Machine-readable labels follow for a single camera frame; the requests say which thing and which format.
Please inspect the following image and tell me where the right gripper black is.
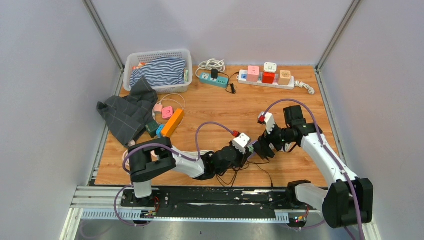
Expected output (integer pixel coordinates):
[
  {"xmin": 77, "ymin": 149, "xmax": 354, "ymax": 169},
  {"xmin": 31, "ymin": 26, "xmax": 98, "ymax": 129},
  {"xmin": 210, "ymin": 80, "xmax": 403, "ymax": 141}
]
[{"xmin": 258, "ymin": 120, "xmax": 295, "ymax": 158}]

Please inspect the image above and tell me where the purple power strip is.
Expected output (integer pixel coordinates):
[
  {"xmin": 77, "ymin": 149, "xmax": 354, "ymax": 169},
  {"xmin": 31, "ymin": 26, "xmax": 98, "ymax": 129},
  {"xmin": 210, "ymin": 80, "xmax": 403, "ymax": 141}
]
[{"xmin": 247, "ymin": 140, "xmax": 258, "ymax": 160}]

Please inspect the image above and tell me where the black thin cable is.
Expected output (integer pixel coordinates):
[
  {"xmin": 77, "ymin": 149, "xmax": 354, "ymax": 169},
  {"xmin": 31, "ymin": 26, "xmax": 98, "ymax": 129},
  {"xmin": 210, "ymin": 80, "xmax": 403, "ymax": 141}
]
[{"xmin": 215, "ymin": 158, "xmax": 275, "ymax": 190}]

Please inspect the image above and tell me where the white cord edge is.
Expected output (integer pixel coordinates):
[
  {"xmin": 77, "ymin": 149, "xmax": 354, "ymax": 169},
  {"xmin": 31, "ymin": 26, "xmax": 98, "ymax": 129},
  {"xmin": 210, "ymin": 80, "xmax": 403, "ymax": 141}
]
[{"xmin": 180, "ymin": 149, "xmax": 215, "ymax": 158}]

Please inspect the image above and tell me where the orange power strip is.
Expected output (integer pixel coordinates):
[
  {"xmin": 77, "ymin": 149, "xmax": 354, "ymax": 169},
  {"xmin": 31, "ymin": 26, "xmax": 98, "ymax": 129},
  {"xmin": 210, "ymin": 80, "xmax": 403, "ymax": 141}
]
[{"xmin": 160, "ymin": 108, "xmax": 185, "ymax": 137}]

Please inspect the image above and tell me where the blue cube socket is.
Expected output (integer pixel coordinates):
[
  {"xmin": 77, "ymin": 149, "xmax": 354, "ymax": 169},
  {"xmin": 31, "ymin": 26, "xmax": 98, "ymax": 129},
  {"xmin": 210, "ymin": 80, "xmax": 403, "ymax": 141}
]
[{"xmin": 155, "ymin": 124, "xmax": 165, "ymax": 138}]

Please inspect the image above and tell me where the pink cube adapter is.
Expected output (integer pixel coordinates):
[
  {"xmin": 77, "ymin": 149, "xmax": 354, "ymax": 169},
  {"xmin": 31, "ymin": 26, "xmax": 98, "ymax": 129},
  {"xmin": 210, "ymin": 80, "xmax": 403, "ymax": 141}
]
[{"xmin": 161, "ymin": 106, "xmax": 175, "ymax": 120}]

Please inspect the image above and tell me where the dark green cube socket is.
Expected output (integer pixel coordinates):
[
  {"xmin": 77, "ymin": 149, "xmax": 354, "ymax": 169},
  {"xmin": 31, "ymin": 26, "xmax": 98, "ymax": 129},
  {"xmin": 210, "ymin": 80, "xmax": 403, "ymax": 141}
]
[{"xmin": 145, "ymin": 120, "xmax": 160, "ymax": 138}]

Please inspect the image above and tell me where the light pink usb charger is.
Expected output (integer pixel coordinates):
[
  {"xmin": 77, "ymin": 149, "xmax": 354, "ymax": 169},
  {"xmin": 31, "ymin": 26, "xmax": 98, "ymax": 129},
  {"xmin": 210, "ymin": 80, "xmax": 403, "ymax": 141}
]
[{"xmin": 153, "ymin": 103, "xmax": 164, "ymax": 114}]

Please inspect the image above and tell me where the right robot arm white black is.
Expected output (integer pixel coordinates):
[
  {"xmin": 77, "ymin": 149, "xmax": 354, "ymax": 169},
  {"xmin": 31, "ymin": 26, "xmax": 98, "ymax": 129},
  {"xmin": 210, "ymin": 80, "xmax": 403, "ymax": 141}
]
[{"xmin": 253, "ymin": 105, "xmax": 374, "ymax": 229}]

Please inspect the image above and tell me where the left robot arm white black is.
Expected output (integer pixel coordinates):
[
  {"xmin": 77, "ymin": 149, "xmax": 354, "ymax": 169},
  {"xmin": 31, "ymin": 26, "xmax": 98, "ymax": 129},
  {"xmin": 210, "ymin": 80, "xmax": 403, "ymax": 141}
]
[{"xmin": 123, "ymin": 134, "xmax": 254, "ymax": 207}]

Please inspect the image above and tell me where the red cube socket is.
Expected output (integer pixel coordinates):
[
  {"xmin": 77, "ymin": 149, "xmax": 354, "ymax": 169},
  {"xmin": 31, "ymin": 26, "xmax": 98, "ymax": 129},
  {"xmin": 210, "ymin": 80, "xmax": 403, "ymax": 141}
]
[{"xmin": 261, "ymin": 72, "xmax": 276, "ymax": 84}]

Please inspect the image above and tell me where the tan cube socket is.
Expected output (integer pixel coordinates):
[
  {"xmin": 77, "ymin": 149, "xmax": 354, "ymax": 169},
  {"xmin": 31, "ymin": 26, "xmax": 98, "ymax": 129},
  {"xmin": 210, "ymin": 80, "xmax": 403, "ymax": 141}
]
[{"xmin": 278, "ymin": 70, "xmax": 292, "ymax": 86}]

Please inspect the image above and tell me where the pink cube socket back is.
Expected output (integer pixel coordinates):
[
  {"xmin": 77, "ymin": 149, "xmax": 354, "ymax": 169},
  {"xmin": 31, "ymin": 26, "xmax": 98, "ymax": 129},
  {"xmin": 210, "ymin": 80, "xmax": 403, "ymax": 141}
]
[{"xmin": 246, "ymin": 65, "xmax": 260, "ymax": 83}]

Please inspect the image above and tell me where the white cube socket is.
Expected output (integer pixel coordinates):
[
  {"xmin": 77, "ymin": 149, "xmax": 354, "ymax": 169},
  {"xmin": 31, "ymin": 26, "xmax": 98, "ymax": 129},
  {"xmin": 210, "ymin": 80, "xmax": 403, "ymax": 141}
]
[{"xmin": 263, "ymin": 62, "xmax": 278, "ymax": 73}]

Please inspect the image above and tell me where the white blue small adapter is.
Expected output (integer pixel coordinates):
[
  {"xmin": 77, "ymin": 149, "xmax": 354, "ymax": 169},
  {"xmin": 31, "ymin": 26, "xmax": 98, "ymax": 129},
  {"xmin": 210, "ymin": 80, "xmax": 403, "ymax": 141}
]
[{"xmin": 238, "ymin": 73, "xmax": 247, "ymax": 81}]

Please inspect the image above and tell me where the white long power strip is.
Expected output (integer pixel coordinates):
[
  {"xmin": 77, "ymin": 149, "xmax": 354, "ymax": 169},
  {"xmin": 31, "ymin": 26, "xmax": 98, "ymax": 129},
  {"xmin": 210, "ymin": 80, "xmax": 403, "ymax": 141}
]
[{"xmin": 236, "ymin": 69, "xmax": 295, "ymax": 90}]

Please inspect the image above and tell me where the teal power strip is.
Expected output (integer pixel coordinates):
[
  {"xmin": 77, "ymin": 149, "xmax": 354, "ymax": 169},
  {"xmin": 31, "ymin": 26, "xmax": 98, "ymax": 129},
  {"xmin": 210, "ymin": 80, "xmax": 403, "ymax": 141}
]
[{"xmin": 199, "ymin": 72, "xmax": 229, "ymax": 88}]

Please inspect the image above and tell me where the black charger on teal strip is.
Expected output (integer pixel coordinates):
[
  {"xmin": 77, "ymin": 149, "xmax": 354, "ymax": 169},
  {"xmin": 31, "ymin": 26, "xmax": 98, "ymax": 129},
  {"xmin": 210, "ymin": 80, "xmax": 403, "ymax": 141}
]
[{"xmin": 210, "ymin": 68, "xmax": 219, "ymax": 79}]

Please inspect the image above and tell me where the blue white striped cloth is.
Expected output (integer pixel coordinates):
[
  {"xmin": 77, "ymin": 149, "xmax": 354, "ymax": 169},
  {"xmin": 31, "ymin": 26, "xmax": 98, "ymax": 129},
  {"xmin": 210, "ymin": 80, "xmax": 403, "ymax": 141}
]
[{"xmin": 129, "ymin": 56, "xmax": 186, "ymax": 88}]

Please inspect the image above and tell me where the dark grey checked cloth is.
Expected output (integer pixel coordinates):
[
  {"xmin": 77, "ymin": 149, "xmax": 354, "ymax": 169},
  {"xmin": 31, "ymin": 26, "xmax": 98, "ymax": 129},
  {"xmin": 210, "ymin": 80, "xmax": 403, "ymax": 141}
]
[{"xmin": 96, "ymin": 76, "xmax": 158, "ymax": 147}]

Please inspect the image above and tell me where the white plastic basket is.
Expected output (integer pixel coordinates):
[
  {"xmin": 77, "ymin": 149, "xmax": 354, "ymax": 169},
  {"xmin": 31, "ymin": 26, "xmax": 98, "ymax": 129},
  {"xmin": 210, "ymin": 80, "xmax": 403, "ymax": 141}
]
[{"xmin": 123, "ymin": 49, "xmax": 193, "ymax": 93}]

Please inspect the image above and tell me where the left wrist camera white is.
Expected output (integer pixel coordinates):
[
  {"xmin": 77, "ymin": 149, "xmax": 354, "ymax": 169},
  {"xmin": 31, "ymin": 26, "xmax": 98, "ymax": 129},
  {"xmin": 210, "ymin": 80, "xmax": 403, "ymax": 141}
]
[{"xmin": 231, "ymin": 133, "xmax": 251, "ymax": 155}]

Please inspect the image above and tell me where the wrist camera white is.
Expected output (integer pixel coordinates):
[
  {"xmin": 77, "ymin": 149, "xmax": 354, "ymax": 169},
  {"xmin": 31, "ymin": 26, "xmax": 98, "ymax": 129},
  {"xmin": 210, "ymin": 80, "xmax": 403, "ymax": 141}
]
[
  {"xmin": 231, "ymin": 133, "xmax": 251, "ymax": 155},
  {"xmin": 257, "ymin": 112, "xmax": 276, "ymax": 135}
]

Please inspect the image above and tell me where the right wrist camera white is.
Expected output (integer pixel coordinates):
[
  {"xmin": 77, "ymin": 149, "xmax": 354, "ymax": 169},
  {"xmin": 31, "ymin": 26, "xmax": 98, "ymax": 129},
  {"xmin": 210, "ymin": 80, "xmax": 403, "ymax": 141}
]
[{"xmin": 257, "ymin": 112, "xmax": 276, "ymax": 135}]

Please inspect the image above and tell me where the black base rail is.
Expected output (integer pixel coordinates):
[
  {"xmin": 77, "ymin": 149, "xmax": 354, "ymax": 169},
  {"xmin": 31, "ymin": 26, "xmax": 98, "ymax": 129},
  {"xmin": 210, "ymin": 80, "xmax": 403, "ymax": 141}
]
[{"xmin": 117, "ymin": 186, "xmax": 312, "ymax": 220}]

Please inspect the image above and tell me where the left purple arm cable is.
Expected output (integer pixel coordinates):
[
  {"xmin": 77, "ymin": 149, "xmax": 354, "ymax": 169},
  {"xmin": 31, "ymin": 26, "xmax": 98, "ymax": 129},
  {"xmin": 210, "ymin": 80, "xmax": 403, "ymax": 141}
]
[{"xmin": 113, "ymin": 121, "xmax": 234, "ymax": 228}]

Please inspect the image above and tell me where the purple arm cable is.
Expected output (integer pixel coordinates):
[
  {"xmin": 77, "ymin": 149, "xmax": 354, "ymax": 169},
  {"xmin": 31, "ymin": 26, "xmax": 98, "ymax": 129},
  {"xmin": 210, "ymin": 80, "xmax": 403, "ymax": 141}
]
[
  {"xmin": 113, "ymin": 121, "xmax": 234, "ymax": 228},
  {"xmin": 263, "ymin": 98, "xmax": 367, "ymax": 240}
]

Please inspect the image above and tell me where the white strip cord right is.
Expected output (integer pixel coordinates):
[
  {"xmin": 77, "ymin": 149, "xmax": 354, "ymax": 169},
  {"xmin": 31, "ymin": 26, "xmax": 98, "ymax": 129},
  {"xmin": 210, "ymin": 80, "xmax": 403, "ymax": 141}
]
[{"xmin": 294, "ymin": 80, "xmax": 316, "ymax": 96}]

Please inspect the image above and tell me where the pink usb cable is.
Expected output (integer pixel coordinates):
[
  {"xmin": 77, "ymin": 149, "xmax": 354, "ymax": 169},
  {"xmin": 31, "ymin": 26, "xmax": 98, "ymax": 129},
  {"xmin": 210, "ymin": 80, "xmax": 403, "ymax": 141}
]
[{"xmin": 152, "ymin": 92, "xmax": 187, "ymax": 127}]

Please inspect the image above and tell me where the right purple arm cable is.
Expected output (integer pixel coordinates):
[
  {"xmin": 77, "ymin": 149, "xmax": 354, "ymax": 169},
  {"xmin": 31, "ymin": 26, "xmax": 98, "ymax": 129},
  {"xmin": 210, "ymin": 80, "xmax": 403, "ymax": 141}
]
[{"xmin": 263, "ymin": 98, "xmax": 367, "ymax": 240}]

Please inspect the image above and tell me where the white coiled cord back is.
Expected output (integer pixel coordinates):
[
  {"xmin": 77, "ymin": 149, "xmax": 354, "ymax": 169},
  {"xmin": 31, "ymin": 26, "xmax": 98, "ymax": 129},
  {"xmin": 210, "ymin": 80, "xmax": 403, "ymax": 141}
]
[{"xmin": 194, "ymin": 58, "xmax": 226, "ymax": 79}]

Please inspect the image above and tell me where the pink power strip cord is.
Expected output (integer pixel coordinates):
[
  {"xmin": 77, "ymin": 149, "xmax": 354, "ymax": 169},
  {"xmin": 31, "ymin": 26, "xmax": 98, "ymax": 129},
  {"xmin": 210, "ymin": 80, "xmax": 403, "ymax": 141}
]
[{"xmin": 121, "ymin": 140, "xmax": 137, "ymax": 167}]

